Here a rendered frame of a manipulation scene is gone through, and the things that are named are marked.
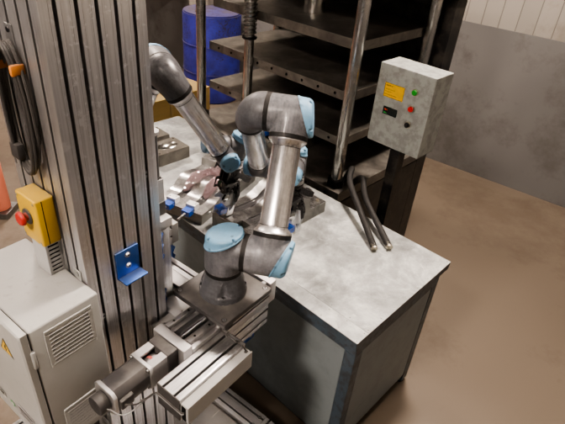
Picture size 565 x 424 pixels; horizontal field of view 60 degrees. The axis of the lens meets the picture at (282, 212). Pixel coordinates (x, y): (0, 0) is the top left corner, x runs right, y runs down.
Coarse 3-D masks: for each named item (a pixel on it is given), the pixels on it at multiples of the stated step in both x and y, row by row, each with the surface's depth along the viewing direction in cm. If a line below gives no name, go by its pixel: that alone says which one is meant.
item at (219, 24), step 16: (192, 16) 512; (208, 16) 508; (224, 16) 514; (240, 16) 532; (192, 32) 521; (208, 32) 515; (224, 32) 519; (192, 48) 530; (208, 48) 523; (192, 64) 540; (208, 64) 534; (224, 64) 538; (208, 80) 543; (224, 96) 558
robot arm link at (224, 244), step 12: (216, 228) 146; (228, 228) 146; (240, 228) 146; (204, 240) 145; (216, 240) 141; (228, 240) 141; (240, 240) 142; (204, 252) 147; (216, 252) 142; (228, 252) 142; (240, 252) 142; (204, 264) 150; (216, 264) 144; (228, 264) 144; (240, 264) 143; (216, 276) 147; (228, 276) 147
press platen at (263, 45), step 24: (216, 48) 304; (240, 48) 297; (264, 48) 301; (288, 48) 306; (312, 48) 310; (336, 48) 315; (288, 72) 270; (312, 72) 269; (336, 72) 273; (360, 72) 276; (336, 96) 253; (360, 96) 255
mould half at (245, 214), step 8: (264, 184) 236; (256, 192) 235; (240, 200) 230; (248, 200) 231; (304, 200) 226; (312, 200) 240; (320, 200) 241; (248, 208) 225; (256, 208) 226; (312, 208) 235; (320, 208) 240; (216, 216) 221; (232, 216) 218; (240, 216) 218; (248, 216) 219; (304, 216) 232; (312, 216) 237; (216, 224) 224; (256, 224) 214; (248, 232) 209
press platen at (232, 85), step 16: (224, 80) 322; (240, 80) 324; (256, 80) 327; (272, 80) 329; (288, 80) 332; (240, 96) 304; (304, 96) 309; (320, 96) 311; (368, 96) 318; (320, 112) 289; (336, 112) 291; (368, 112) 295; (320, 128) 269; (336, 128) 271; (352, 128) 273; (368, 128) 276
